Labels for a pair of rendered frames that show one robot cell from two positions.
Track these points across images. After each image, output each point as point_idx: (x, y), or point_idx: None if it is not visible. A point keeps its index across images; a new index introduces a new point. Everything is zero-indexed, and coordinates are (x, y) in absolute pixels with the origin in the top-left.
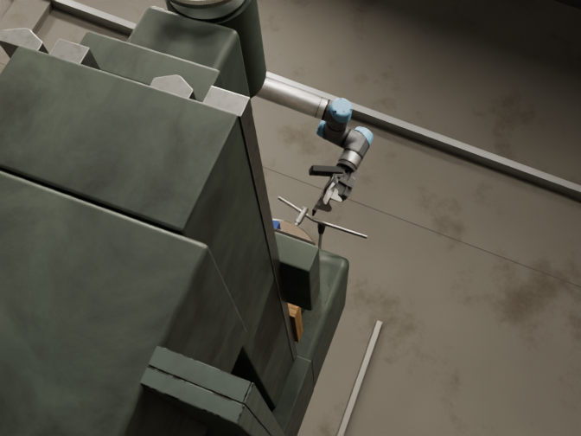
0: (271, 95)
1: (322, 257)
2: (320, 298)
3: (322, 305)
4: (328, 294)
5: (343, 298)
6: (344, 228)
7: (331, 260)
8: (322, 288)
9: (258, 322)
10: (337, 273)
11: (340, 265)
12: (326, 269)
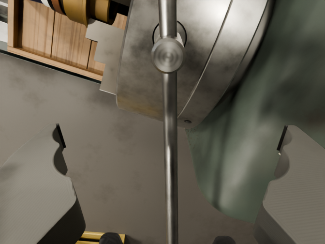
0: None
1: (219, 145)
2: (192, 129)
3: (188, 130)
4: (190, 142)
5: None
6: (166, 219)
7: (209, 165)
8: (195, 135)
9: None
10: (195, 168)
11: (199, 180)
12: (204, 148)
